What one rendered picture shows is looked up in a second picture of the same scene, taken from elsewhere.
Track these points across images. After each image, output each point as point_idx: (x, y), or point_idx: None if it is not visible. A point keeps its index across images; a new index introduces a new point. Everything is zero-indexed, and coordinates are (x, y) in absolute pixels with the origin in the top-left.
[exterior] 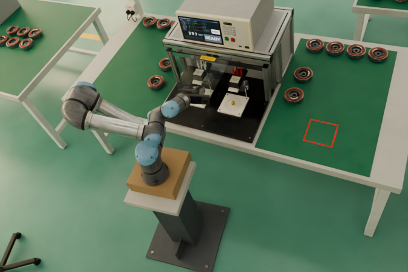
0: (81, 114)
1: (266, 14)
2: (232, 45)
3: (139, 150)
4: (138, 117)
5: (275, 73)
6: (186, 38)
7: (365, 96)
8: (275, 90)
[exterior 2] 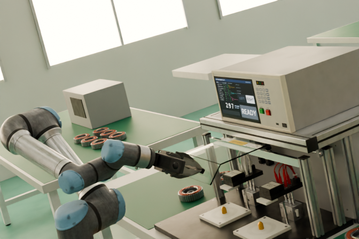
0: (13, 128)
1: (343, 96)
2: (269, 124)
3: (62, 207)
4: (137, 223)
5: (338, 191)
6: (224, 115)
7: None
8: (342, 230)
